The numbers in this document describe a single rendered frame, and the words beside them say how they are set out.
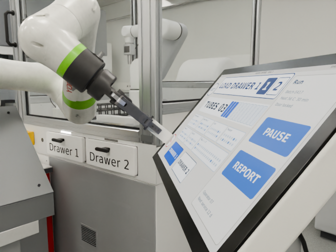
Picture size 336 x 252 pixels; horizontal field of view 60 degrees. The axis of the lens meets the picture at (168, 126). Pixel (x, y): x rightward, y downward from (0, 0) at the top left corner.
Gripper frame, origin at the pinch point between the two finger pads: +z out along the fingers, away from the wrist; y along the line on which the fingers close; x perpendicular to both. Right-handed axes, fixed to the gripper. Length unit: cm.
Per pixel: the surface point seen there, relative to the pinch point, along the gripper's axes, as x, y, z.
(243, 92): -16.6, -20.0, 3.7
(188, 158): -0.3, -19.3, 3.7
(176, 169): 2.9, -18.4, 3.7
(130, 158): 16.0, 34.0, 4.8
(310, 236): -5, 118, 168
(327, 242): -10, 108, 173
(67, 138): 32, 64, -18
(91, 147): 25, 51, -8
